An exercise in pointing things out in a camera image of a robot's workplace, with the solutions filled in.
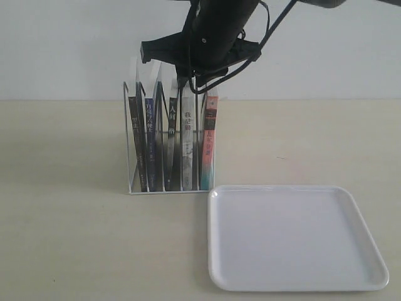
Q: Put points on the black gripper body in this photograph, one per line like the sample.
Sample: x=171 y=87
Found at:
x=209 y=57

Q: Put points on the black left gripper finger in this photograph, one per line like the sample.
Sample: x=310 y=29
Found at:
x=184 y=78

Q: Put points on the blue moon cover book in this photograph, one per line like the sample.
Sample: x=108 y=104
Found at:
x=150 y=121

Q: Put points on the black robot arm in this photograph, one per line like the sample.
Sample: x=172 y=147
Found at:
x=227 y=18

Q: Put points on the grey spine book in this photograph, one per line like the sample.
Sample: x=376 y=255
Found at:
x=187 y=136

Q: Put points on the red teal spine book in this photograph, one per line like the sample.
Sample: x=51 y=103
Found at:
x=209 y=127

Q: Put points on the dark maroon spine book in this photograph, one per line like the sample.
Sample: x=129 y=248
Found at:
x=135 y=106

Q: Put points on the black spine book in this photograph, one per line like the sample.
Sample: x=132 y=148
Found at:
x=171 y=129

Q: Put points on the white square tray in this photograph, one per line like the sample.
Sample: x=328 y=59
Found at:
x=284 y=238

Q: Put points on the white wire book rack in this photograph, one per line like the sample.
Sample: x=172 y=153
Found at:
x=161 y=114

